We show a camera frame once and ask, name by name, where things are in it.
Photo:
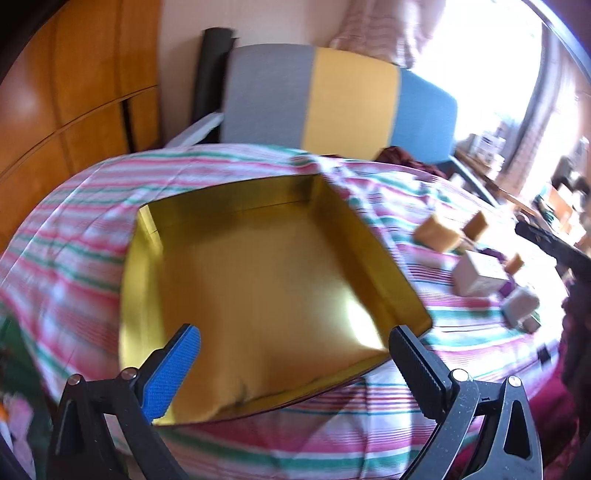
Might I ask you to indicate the large white carton box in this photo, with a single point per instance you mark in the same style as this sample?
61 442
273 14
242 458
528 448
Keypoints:
478 275

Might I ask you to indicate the striped bed sheet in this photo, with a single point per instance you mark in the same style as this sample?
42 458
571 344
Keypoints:
61 277

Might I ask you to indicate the gold metal tin box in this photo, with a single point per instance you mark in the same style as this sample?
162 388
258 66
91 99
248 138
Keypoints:
291 291

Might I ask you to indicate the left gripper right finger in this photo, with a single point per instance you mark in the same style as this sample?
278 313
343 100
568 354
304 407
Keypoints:
426 375

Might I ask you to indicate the black rolled mat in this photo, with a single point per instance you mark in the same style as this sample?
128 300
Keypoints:
215 47

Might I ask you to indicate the wooden bedside desk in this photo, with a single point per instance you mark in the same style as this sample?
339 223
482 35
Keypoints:
548 208

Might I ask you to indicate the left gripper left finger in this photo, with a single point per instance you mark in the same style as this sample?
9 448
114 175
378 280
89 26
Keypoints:
163 372

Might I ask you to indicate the pink patterned curtain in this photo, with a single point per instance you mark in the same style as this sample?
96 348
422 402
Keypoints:
395 31

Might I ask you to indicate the large yellow sponge block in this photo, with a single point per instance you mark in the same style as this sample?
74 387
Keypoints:
435 235

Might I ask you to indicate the small yellow sponge wedge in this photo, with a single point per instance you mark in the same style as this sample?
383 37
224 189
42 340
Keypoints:
476 227

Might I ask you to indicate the maroon cloth by headboard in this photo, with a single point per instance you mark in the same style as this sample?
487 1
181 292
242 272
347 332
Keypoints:
396 155

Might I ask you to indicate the wooden wardrobe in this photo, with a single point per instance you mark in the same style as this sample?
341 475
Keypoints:
83 89

